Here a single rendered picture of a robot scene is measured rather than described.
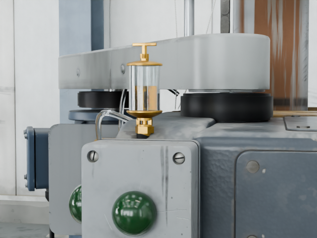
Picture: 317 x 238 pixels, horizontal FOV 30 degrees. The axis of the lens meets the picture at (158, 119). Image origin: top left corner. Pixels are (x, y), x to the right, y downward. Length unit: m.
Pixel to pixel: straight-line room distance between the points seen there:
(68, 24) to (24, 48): 0.80
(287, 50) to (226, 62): 0.39
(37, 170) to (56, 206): 0.06
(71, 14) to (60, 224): 4.67
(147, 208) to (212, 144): 0.08
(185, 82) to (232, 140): 0.15
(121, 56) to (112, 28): 5.14
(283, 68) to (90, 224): 0.57
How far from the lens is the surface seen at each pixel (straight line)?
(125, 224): 0.38
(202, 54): 0.55
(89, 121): 0.90
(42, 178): 0.90
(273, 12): 0.93
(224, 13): 0.99
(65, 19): 5.51
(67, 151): 0.87
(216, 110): 0.54
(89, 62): 0.80
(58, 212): 0.89
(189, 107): 0.56
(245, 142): 0.43
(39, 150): 0.89
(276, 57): 0.92
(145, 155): 0.39
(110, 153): 0.39
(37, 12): 6.11
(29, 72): 6.10
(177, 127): 0.48
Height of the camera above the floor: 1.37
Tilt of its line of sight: 3 degrees down
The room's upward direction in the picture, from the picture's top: straight up
